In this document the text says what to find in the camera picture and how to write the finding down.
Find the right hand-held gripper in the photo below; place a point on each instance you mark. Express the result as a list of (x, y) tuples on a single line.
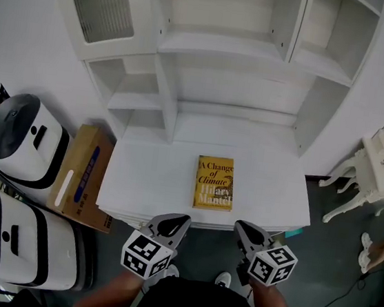
[(272, 265)]

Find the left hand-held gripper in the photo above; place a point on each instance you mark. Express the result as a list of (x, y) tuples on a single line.
[(145, 254)]

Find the yellow book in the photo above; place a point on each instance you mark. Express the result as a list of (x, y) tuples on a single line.
[(214, 183)]

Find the person's left forearm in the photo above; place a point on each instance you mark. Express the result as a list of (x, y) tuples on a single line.
[(108, 295)]

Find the teal box under desk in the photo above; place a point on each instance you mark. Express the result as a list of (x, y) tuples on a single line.
[(294, 233)]

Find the white desk with hutch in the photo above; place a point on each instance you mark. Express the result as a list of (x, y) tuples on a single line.
[(140, 177)]

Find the person's left white shoe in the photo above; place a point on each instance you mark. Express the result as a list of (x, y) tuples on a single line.
[(172, 272)]

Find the person's white shoe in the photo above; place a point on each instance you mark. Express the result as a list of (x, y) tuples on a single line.
[(172, 272), (223, 279)]

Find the person's right white shoe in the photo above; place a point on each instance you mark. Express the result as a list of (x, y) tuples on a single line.
[(223, 279)]

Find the person's black clothing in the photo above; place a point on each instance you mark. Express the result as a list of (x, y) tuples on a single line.
[(194, 306)]

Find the brown cardboard box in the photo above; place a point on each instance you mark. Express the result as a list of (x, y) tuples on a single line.
[(81, 177)]

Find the white and black robot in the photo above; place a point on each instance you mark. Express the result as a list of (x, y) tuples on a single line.
[(23, 139), (28, 240)]

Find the white dressing table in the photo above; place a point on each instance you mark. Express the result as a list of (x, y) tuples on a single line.
[(374, 165)]

